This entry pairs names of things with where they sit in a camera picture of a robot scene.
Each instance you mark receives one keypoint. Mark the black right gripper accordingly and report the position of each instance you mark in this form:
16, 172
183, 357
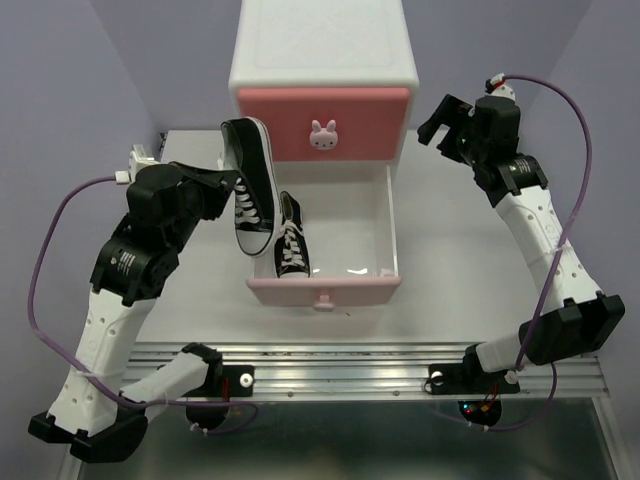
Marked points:
454, 112

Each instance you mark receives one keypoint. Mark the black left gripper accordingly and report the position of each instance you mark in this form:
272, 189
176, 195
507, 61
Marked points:
218, 183

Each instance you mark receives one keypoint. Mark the black sneaker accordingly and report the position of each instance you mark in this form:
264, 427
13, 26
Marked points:
291, 256
257, 207

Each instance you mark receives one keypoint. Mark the pink-front drawer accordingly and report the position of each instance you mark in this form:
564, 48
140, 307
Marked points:
370, 120

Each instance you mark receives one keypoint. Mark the pale pink drawer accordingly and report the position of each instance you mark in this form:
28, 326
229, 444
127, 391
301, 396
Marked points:
349, 227

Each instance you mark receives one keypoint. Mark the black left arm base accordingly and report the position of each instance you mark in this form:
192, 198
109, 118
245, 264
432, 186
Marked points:
232, 385

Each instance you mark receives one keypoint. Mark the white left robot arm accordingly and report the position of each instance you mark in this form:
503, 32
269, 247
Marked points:
99, 419

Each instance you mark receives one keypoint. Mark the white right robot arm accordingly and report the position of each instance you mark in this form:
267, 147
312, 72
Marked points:
576, 316

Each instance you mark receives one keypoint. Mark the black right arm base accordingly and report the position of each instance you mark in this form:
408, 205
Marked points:
479, 392

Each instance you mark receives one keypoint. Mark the white shoe cabinet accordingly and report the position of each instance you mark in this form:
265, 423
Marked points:
322, 44

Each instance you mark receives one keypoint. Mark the white bunny drawer knob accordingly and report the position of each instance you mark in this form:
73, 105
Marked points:
323, 137

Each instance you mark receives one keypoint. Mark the pink lower drawer knob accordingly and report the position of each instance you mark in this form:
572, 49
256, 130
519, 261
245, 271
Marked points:
324, 302

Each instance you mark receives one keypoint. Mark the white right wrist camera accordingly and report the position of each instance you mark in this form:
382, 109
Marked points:
497, 86

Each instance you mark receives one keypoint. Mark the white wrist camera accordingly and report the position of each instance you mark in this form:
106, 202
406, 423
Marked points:
139, 159
497, 86

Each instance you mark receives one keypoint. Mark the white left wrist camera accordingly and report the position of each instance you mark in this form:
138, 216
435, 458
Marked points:
139, 159

